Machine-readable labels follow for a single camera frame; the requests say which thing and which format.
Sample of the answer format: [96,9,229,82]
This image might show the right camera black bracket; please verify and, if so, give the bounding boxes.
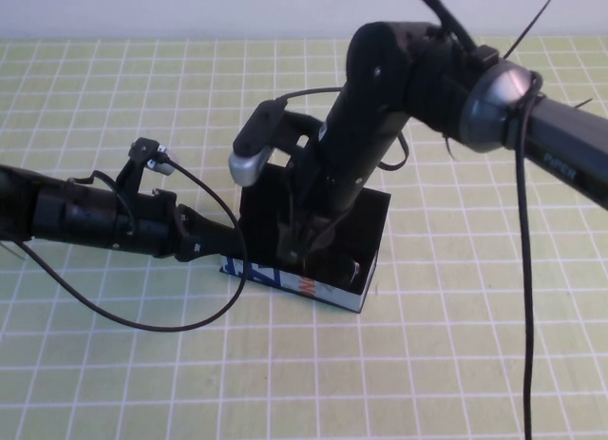
[273,110,327,168]

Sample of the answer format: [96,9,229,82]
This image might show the green checked tablecloth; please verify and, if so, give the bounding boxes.
[0,36,608,440]

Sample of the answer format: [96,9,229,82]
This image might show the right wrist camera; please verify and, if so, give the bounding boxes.
[227,100,287,187]

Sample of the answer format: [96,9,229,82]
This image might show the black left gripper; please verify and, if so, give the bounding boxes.
[66,182,249,266]

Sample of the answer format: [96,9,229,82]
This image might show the left camera black bracket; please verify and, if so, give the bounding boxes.
[116,154,143,197]

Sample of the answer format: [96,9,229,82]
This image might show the right camera black cable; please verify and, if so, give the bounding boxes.
[273,0,547,440]

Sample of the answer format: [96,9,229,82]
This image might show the camera black bracket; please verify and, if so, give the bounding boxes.
[116,154,143,197]
[273,110,327,168]

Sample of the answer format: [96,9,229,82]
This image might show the black printed glasses case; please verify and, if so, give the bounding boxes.
[218,162,393,316]

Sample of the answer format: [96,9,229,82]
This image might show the camera black cable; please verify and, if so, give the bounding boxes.
[11,160,250,333]
[273,0,547,440]

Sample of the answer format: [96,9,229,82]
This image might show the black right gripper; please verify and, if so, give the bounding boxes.
[277,101,401,271]

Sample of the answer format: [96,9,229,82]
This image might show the long black zip tie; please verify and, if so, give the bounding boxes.
[503,0,555,61]

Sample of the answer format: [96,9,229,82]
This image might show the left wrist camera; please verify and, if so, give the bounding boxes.
[130,136,178,178]

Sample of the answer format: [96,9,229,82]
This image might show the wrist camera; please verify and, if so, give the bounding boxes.
[130,136,178,178]
[227,100,287,187]

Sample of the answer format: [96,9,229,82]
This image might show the left camera black cable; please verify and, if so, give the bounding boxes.
[11,160,250,333]

